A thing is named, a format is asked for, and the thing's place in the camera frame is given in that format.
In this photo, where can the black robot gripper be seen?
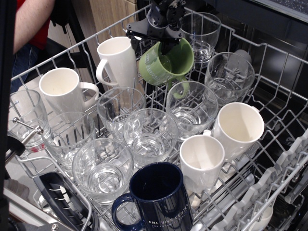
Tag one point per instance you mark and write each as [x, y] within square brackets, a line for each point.
[162, 23]

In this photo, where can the green ceramic mug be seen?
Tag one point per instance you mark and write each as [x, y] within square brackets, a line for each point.
[158, 69]

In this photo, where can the person forearm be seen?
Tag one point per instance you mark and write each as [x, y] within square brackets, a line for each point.
[30, 18]

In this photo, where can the tall white mug rear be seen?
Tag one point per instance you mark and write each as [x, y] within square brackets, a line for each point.
[118, 65]

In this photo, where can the white mug left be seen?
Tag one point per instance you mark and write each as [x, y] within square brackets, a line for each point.
[64, 91]

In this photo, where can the white mug right tilted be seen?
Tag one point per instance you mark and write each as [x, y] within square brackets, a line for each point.
[237, 127]

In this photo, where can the white mug front centre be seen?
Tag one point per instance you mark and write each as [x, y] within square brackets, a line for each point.
[201, 159]

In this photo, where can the navy blue printed mug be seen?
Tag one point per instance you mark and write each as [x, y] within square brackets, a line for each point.
[158, 192]

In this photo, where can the clear glass rear top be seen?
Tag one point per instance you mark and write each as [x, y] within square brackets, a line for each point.
[201, 30]

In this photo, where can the clear glass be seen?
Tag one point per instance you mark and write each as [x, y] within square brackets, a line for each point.
[150, 134]
[115, 105]
[26, 111]
[102, 168]
[201, 30]
[230, 76]
[193, 106]

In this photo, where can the clear glass centre left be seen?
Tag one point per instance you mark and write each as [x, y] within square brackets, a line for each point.
[115, 105]

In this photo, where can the clear glass centre right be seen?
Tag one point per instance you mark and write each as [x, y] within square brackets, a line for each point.
[193, 106]

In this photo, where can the clear glass right rear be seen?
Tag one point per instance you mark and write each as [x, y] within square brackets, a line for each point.
[230, 76]

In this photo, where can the clear glass centre front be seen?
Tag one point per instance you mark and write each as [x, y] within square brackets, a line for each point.
[150, 134]

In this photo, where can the red shirt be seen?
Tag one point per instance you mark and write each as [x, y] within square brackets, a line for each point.
[40, 39]

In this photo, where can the clear glass left ribbed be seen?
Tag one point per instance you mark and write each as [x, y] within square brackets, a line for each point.
[65, 134]

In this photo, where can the blue jeans leg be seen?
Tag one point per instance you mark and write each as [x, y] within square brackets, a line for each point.
[23, 60]

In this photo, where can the clear glass front left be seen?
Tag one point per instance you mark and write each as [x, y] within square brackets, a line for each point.
[102, 168]

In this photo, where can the clear glass far left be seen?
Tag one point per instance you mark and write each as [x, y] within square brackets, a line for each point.
[26, 111]

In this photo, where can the black clamp with metal screw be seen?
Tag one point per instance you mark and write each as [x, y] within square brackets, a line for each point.
[18, 147]

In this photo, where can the grey plastic cup shelf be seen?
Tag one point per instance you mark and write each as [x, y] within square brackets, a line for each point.
[261, 195]

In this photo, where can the grey wire dishwasher rack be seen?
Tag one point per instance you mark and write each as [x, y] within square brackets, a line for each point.
[280, 92]

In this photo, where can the black slotted rack handle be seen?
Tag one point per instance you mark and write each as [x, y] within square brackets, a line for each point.
[64, 202]

